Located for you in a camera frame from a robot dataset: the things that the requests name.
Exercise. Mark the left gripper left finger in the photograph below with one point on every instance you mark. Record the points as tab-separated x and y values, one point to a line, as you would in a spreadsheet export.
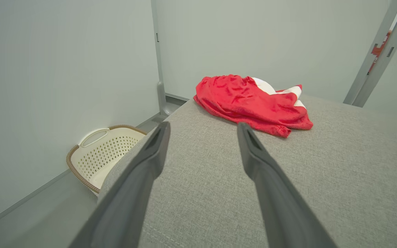
129	196

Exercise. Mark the grey fabric covered table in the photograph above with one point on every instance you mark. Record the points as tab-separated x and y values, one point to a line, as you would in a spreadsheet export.
322	165

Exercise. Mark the grey wall panel post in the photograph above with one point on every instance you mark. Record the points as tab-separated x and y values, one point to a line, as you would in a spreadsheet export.
388	58
367	58

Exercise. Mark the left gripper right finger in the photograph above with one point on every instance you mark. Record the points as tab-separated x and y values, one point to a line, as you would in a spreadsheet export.
277	206

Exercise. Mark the grey corner post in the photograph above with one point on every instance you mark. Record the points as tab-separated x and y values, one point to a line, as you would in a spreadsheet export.
161	93

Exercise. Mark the red and white shorts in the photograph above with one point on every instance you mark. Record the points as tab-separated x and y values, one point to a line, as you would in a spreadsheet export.
243	100

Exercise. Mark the cream perforated laundry basket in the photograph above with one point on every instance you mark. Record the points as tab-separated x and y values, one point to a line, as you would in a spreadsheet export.
98	162

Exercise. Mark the red object behind panel gap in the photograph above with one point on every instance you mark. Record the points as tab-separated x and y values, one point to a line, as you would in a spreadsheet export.
377	51

